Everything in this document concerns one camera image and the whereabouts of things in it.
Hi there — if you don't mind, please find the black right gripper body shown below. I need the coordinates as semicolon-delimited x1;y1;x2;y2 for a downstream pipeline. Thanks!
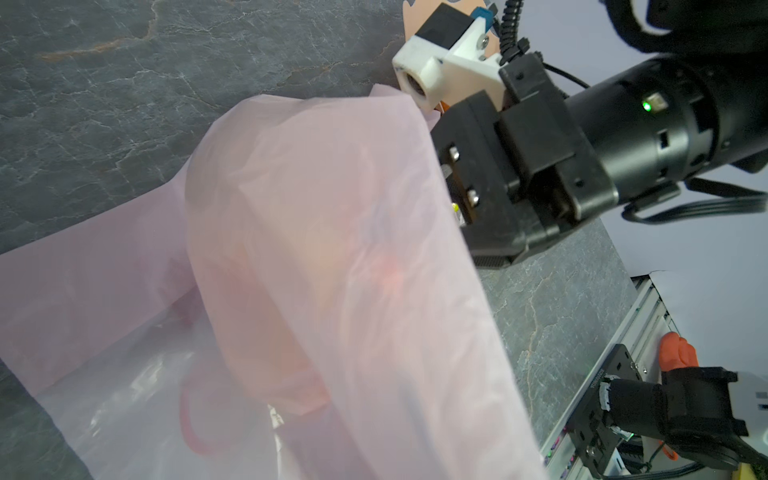
431;54;619;269

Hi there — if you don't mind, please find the pink plastic bag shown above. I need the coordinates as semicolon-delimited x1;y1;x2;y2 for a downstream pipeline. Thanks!
1;86;545;479

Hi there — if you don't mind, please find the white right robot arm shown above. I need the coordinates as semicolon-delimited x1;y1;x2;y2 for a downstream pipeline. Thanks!
414;1;767;479

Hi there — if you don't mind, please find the beige scalloped fruit bowl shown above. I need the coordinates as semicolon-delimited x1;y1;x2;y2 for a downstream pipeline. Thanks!
403;0;500;58

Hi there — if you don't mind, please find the orange rubber glove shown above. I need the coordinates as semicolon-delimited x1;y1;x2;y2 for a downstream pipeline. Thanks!
658;332;699;373

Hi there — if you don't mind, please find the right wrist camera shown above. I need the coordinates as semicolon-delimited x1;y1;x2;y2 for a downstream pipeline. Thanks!
392;20;505;112

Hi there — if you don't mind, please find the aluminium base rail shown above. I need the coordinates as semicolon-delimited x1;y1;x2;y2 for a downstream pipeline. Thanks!
541;276;677;479

